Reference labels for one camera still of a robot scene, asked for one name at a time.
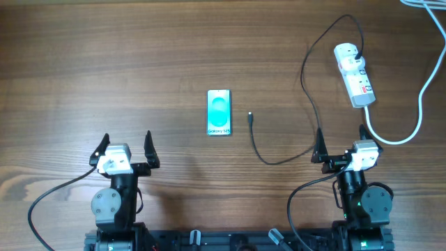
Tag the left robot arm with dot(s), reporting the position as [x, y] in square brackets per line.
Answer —
[115, 208]

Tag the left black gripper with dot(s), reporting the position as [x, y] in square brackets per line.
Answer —
[143, 169]

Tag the white power strip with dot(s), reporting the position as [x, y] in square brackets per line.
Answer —
[358, 85]

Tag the blue Galaxy smartphone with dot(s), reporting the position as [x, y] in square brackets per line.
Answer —
[219, 112]

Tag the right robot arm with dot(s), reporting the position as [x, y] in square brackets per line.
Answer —
[366, 206]

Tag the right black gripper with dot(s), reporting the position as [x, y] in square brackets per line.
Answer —
[320, 155]

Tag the white charger plug adapter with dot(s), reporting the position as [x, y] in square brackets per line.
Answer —
[349, 64]

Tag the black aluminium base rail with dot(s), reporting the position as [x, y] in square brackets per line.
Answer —
[316, 239]

